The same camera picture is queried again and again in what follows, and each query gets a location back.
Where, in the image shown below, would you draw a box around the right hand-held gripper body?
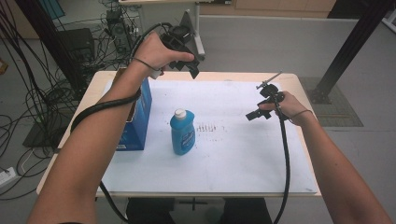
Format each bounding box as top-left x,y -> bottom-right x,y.
255,70 -> 286,109

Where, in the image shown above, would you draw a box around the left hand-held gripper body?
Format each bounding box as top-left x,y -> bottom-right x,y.
160,8 -> 201,71

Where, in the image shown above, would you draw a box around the blue bottle with white cap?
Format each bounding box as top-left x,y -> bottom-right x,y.
169,107 -> 197,157

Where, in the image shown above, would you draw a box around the blue cardboard box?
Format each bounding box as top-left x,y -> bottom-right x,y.
111,68 -> 153,152

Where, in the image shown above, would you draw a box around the person's left hand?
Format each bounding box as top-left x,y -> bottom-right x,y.
132,31 -> 195,78

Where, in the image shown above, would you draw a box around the person's right hand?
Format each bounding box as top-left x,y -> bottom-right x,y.
258,91 -> 314,127

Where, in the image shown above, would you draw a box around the black wrist band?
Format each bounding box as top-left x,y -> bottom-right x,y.
131,56 -> 165,79
289,108 -> 314,121

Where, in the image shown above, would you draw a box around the computer tower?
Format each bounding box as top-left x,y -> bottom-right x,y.
106,8 -> 135,54

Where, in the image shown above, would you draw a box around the grey floor plate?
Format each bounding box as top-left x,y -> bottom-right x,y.
298,77 -> 364,128

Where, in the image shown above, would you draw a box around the wooden cabinet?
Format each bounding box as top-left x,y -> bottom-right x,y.
199,0 -> 338,19

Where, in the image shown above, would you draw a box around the black equipment box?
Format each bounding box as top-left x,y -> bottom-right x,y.
57,27 -> 96,63

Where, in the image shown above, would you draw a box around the person's legs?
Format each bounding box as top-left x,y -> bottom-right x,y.
125,197 -> 274,224

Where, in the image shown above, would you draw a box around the white power strip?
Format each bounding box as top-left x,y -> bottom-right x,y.
0,166 -> 18,189

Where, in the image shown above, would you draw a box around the white desk frame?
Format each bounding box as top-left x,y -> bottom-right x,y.
120,0 -> 207,62

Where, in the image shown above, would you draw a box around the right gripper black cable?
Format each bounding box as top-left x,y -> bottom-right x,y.
272,95 -> 292,224

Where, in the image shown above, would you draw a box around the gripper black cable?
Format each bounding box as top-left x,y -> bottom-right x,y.
272,95 -> 292,224
70,21 -> 174,224

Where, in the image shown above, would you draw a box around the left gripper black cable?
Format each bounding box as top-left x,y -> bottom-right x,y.
70,21 -> 174,224

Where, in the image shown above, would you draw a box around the slanted black metal post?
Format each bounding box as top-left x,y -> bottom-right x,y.
306,0 -> 396,105

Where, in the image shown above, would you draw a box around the black metal post with cables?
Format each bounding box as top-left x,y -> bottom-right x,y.
13,0 -> 89,94

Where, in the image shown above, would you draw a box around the bundle of floor cables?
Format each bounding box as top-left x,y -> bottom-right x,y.
0,0 -> 148,201

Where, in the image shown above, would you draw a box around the black floor base plate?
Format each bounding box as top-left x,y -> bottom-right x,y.
22,117 -> 64,149

